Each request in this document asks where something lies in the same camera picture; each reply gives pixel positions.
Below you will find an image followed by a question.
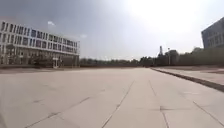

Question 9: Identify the pale concrete slab plaza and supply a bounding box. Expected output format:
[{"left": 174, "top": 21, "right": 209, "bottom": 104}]
[{"left": 0, "top": 67, "right": 224, "bottom": 128}]

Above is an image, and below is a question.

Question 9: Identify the row of trees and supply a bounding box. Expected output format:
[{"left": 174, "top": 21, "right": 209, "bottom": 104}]
[{"left": 79, "top": 46, "right": 224, "bottom": 68}]

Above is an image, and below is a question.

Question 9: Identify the tall chimney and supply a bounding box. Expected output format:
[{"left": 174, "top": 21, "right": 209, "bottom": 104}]
[{"left": 159, "top": 45, "right": 164, "bottom": 57}]

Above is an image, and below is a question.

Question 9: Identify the white building with window rows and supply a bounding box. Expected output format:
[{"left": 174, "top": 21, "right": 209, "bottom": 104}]
[{"left": 0, "top": 20, "right": 81, "bottom": 68}]

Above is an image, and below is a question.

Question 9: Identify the grey stone kerb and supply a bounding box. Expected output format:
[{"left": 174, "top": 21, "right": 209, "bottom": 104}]
[{"left": 149, "top": 68, "right": 224, "bottom": 93}]

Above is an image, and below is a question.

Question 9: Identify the grey multistorey building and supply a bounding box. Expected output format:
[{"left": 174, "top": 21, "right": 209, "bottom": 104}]
[{"left": 200, "top": 16, "right": 224, "bottom": 51}]

